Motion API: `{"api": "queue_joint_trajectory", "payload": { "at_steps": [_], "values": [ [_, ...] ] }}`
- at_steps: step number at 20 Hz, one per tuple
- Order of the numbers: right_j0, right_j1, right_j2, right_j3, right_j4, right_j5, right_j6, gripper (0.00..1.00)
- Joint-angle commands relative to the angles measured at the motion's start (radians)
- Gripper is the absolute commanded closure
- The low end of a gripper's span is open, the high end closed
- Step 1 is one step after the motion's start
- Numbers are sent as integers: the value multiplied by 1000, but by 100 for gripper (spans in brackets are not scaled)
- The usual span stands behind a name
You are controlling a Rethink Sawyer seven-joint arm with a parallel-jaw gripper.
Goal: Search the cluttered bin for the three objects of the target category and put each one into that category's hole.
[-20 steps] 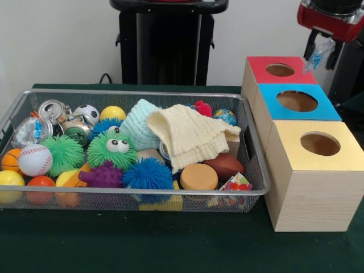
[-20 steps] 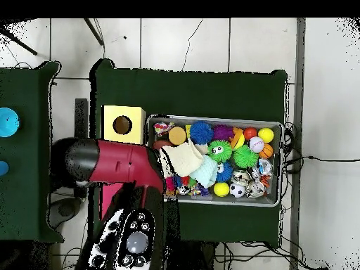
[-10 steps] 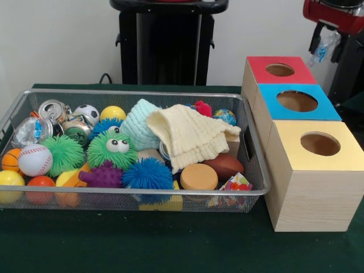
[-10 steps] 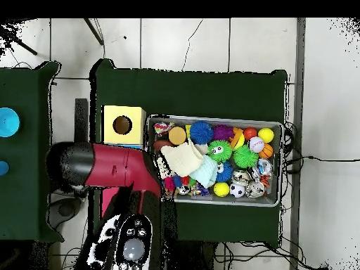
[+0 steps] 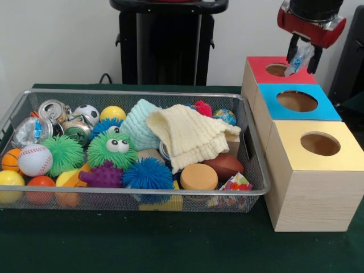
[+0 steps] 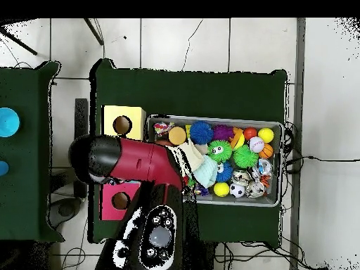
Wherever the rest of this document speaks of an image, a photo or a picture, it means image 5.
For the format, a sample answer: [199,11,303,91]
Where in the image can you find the clear mesh bin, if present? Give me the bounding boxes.
[0,89,271,214]

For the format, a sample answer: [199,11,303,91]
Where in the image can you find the wooden box with three holes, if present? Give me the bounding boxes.
[241,56,364,233]

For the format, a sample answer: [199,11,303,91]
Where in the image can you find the blue spiky ball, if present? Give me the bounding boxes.
[122,157,174,194]

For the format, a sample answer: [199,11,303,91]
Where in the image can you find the mint green knitted cloth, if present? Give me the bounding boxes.
[121,99,164,152]

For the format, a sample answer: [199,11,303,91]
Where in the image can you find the white baseball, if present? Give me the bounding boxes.
[18,144,53,177]

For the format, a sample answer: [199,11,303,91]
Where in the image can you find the orange round disc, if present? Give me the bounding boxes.
[180,163,218,192]

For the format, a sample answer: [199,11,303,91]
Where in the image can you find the yellow ball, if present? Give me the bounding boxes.
[100,106,127,122]

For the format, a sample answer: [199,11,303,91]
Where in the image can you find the pale yellow knitted cloth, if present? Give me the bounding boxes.
[147,104,242,173]

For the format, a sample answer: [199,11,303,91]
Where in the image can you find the purple spiky ball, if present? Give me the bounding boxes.
[78,159,123,189]

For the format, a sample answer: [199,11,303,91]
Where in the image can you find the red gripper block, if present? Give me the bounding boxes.
[278,7,346,75]

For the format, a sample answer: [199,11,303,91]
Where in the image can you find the dark green table cloth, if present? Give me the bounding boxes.
[0,84,364,273]

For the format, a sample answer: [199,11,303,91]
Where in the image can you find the green spiky ball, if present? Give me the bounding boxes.
[40,135,86,178]

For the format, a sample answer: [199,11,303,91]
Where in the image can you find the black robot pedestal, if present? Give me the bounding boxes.
[110,0,228,86]

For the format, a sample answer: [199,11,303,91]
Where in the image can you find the clear plastic bottle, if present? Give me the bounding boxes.
[284,41,315,77]

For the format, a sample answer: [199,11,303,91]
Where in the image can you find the green fuzzy ball with eyes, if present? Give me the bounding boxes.
[86,129,139,170]

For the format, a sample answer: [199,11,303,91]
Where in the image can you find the small brown football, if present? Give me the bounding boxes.
[203,153,246,183]

